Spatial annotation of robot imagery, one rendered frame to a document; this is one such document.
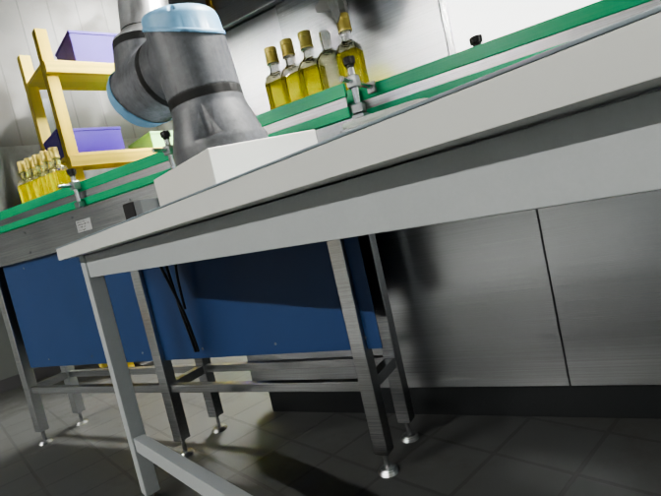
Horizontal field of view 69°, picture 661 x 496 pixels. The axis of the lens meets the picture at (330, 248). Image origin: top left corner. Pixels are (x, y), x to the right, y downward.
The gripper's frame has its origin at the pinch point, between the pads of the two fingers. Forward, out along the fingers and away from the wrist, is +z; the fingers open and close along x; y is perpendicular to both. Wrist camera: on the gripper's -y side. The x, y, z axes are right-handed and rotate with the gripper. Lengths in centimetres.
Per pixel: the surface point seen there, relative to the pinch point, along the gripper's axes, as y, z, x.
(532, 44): -41.8, 22.6, 2.9
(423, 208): -36, 48, 74
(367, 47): -0.1, 5.2, -12.2
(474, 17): -28.9, 8.1, -13.0
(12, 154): 294, -40, -71
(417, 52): -13.4, 11.3, -12.5
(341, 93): -1.9, 20.9, 13.5
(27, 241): 136, 33, 18
